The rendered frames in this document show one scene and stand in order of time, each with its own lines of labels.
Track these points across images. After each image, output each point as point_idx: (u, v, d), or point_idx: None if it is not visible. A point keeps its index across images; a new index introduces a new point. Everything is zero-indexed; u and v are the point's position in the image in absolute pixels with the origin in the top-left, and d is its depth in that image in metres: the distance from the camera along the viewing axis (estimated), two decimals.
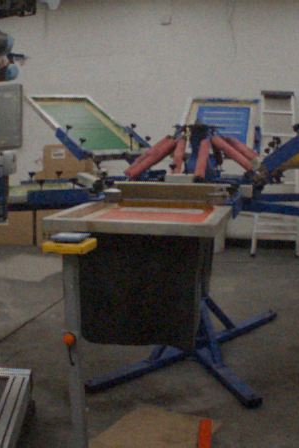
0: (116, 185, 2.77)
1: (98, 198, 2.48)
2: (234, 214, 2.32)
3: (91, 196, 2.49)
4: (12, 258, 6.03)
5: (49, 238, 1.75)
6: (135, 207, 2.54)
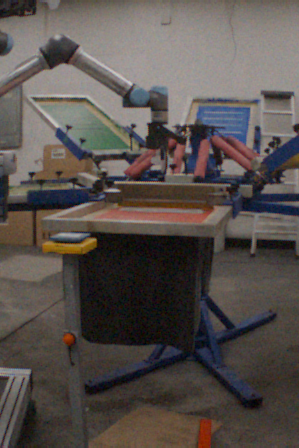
0: (116, 185, 2.77)
1: (98, 198, 2.48)
2: (234, 214, 2.32)
3: (91, 196, 2.49)
4: (12, 258, 6.03)
5: (49, 238, 1.75)
6: (135, 207, 2.54)
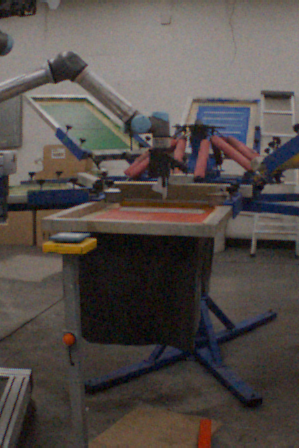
0: (116, 185, 2.77)
1: (98, 198, 2.48)
2: (234, 214, 2.32)
3: (91, 196, 2.49)
4: (12, 258, 6.03)
5: (49, 238, 1.75)
6: (135, 207, 2.54)
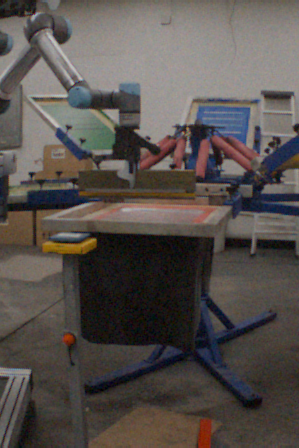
0: None
1: (98, 198, 2.48)
2: (234, 214, 2.32)
3: None
4: (12, 258, 6.03)
5: (49, 238, 1.75)
6: (135, 207, 2.54)
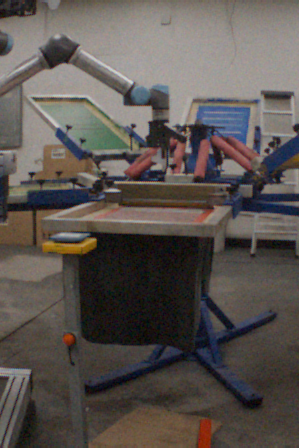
0: (116, 185, 2.77)
1: (98, 198, 2.48)
2: (234, 214, 2.32)
3: (91, 196, 2.49)
4: (12, 258, 6.03)
5: (49, 238, 1.75)
6: (135, 207, 2.54)
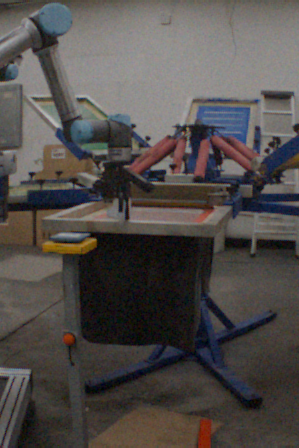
0: None
1: (98, 198, 2.48)
2: (234, 214, 2.32)
3: (91, 196, 2.49)
4: (12, 258, 6.03)
5: (49, 238, 1.75)
6: (135, 207, 2.54)
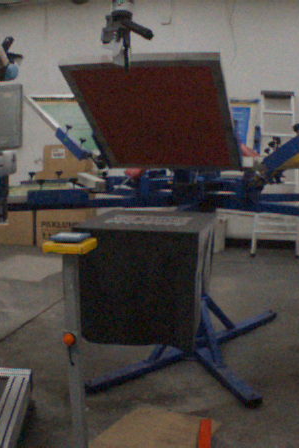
0: None
1: None
2: (236, 133, 2.33)
3: None
4: (12, 258, 6.03)
5: (49, 238, 1.75)
6: (138, 147, 2.54)
